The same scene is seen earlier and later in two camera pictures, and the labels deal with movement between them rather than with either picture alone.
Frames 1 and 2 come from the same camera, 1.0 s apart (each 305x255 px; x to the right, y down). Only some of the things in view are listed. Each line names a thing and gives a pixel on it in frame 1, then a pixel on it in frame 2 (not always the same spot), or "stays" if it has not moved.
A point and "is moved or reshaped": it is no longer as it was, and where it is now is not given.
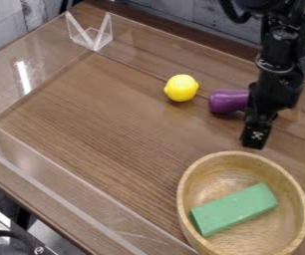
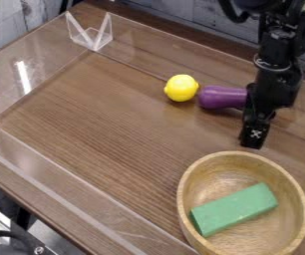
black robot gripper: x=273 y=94 stays
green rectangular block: x=233 y=209 stays
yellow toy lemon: x=181 y=88 stays
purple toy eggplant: x=229 y=101 is moved or reshaped
